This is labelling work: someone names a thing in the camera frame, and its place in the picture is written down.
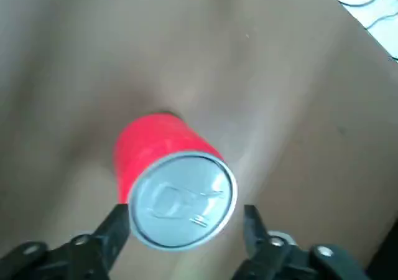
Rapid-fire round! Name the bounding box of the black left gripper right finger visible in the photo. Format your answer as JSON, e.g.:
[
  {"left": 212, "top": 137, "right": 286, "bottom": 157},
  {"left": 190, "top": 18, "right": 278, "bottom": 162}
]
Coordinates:
[{"left": 236, "top": 203, "right": 368, "bottom": 280}]

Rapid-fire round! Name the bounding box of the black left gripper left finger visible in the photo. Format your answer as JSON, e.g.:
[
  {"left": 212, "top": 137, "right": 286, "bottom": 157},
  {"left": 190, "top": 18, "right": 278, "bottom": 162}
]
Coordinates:
[{"left": 0, "top": 203, "right": 130, "bottom": 280}]

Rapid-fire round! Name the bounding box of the red trash can silver lid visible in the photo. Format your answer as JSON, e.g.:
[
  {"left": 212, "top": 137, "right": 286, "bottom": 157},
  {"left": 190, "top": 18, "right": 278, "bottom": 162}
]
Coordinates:
[{"left": 111, "top": 111, "right": 239, "bottom": 251}]

